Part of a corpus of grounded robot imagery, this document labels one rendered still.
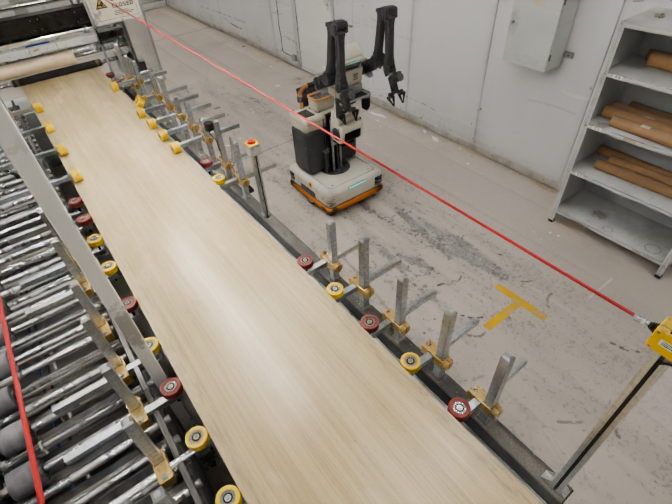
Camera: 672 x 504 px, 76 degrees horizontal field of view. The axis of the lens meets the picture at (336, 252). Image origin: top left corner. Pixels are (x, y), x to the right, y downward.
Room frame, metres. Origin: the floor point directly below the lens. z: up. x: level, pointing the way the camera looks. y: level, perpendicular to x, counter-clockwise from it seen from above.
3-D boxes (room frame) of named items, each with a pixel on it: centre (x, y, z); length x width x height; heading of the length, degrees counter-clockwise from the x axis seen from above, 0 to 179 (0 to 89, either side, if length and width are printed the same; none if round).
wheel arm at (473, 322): (1.05, -0.43, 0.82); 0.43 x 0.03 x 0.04; 124
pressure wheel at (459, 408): (0.73, -0.40, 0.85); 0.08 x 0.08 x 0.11
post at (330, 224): (1.61, 0.02, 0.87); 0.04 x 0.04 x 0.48; 34
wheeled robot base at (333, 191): (3.44, -0.05, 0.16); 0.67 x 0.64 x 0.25; 34
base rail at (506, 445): (2.59, 0.68, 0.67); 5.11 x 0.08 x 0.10; 34
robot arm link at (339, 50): (2.94, -0.12, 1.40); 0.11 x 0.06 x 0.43; 124
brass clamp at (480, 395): (0.80, -0.53, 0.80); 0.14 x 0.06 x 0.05; 34
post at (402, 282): (1.19, -0.26, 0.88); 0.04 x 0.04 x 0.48; 34
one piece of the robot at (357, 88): (3.20, -0.21, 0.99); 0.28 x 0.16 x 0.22; 124
